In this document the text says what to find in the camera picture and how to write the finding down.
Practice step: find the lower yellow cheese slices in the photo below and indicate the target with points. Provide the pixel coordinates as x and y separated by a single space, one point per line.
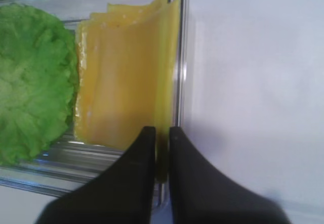
117 69

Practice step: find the clear lettuce cheese container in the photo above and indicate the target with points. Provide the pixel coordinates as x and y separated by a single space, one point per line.
69 163

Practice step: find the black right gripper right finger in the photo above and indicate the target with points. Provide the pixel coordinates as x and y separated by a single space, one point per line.
200 193

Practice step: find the green lettuce leaf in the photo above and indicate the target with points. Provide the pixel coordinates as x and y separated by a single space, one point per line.
39 81

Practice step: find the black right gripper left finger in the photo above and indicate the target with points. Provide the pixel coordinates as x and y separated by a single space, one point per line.
123 193

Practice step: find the yellow cheese slice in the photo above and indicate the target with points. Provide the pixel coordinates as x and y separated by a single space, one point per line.
166 23

